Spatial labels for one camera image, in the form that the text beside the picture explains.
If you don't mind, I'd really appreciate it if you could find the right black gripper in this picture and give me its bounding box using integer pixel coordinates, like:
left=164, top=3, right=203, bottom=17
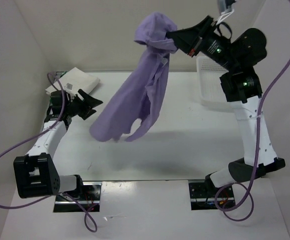
left=162, top=14, right=237, bottom=71

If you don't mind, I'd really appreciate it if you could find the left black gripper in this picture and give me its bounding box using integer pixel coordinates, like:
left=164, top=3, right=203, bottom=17
left=65, top=88, right=103, bottom=120

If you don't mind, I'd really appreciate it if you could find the cream white t shirt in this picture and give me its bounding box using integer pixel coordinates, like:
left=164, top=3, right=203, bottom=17
left=45, top=67, right=100, bottom=97

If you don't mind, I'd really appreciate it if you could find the lavender t shirt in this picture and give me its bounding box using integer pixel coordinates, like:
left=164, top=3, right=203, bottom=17
left=89, top=12, right=177, bottom=142

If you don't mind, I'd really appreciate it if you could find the green t shirt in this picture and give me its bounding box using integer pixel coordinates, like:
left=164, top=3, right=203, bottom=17
left=55, top=71, right=67, bottom=78

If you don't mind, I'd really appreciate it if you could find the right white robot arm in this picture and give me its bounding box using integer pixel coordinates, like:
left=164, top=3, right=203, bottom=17
left=166, top=16, right=286, bottom=197

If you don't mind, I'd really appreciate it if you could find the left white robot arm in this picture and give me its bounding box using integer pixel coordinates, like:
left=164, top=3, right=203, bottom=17
left=13, top=89, right=103, bottom=200

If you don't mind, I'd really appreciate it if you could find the white plastic basket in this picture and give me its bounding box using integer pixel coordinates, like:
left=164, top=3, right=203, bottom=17
left=196, top=56, right=232, bottom=112

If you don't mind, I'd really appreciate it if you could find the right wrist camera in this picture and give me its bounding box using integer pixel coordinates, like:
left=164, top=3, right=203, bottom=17
left=215, top=0, right=237, bottom=26

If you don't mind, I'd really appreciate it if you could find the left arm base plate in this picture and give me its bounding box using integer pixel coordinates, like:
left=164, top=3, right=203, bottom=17
left=53, top=181, right=102, bottom=213

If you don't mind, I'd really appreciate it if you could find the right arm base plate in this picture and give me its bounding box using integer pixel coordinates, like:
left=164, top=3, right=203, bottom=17
left=188, top=179, right=236, bottom=211

